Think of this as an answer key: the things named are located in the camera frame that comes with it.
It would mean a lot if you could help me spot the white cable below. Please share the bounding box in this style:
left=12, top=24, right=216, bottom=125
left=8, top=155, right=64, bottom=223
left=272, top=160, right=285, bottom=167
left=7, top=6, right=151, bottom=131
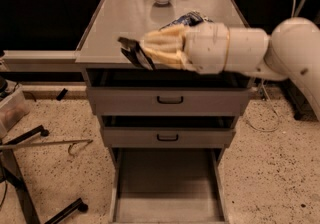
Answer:
left=245, top=0, right=298, bottom=133

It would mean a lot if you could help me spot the blue chip bag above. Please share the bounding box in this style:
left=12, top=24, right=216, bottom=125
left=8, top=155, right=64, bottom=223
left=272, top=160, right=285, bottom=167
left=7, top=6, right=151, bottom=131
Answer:
left=160, top=11, right=214, bottom=33

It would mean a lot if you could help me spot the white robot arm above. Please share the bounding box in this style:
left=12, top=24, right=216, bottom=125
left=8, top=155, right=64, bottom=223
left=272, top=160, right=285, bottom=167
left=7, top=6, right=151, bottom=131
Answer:
left=140, top=17, right=320, bottom=119

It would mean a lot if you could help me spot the small black floor block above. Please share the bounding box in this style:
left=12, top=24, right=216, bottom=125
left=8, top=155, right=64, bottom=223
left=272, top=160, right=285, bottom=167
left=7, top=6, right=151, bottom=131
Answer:
left=56, top=88, right=68, bottom=101

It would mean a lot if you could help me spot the middle grey drawer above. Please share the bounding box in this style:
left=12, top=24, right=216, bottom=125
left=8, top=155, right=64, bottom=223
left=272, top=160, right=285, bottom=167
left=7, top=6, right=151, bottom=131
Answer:
left=102, top=116, right=236, bottom=148

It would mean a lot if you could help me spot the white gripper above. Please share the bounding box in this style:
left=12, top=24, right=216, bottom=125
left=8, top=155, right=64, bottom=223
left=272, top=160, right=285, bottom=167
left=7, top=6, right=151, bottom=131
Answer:
left=140, top=22, right=230, bottom=74

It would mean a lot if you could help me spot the clear plastic storage box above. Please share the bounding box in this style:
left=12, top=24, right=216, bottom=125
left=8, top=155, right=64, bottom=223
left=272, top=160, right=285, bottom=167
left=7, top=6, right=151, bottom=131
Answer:
left=0, top=82, right=29, bottom=139

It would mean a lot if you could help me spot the black stand base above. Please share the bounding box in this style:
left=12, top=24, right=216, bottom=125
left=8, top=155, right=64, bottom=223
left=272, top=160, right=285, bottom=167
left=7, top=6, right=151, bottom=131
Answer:
left=0, top=125, right=88, bottom=224

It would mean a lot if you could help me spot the dark rxbar chocolate bar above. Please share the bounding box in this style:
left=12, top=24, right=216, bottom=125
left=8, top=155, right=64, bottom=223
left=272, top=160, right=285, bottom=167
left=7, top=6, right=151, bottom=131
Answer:
left=117, top=37, right=155, bottom=70

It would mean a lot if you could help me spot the grey drawer cabinet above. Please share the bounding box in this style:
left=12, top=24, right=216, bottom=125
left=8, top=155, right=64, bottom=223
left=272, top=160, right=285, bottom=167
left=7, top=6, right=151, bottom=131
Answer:
left=75, top=0, right=267, bottom=224

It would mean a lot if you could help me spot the bottom grey open drawer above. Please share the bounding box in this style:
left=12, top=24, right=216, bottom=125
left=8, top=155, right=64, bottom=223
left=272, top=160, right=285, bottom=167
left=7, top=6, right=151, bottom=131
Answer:
left=109, top=148, right=229, bottom=224

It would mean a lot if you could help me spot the metal hook rod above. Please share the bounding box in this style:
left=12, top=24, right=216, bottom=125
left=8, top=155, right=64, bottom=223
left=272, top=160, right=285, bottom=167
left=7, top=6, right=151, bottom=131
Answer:
left=0, top=139, right=93, bottom=151

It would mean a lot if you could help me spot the top grey drawer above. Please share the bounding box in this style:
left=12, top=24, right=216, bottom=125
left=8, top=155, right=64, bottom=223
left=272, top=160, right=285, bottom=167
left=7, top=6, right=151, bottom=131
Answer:
left=86, top=68, right=249, bottom=116

